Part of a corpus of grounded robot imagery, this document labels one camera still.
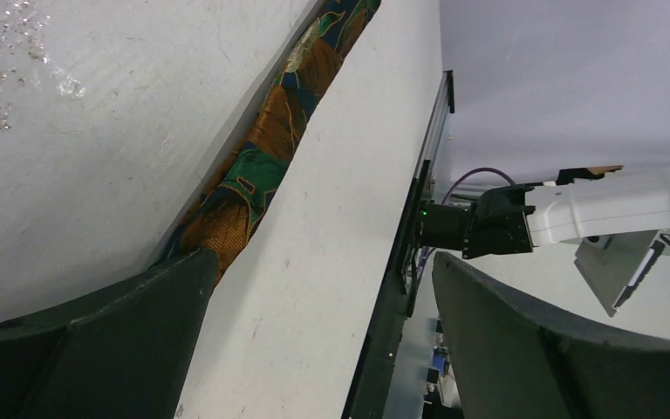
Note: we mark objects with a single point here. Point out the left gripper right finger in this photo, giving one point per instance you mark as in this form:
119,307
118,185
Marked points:
517,356

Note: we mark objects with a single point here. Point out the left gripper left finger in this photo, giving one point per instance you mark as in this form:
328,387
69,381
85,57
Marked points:
120,352

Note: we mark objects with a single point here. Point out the orange green patterned tie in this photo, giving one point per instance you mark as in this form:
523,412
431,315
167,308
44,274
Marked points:
238,195

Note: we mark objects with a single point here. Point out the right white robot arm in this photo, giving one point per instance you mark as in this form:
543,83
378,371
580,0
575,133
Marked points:
518,218

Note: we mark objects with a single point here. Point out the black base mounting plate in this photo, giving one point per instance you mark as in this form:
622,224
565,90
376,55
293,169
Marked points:
395,302

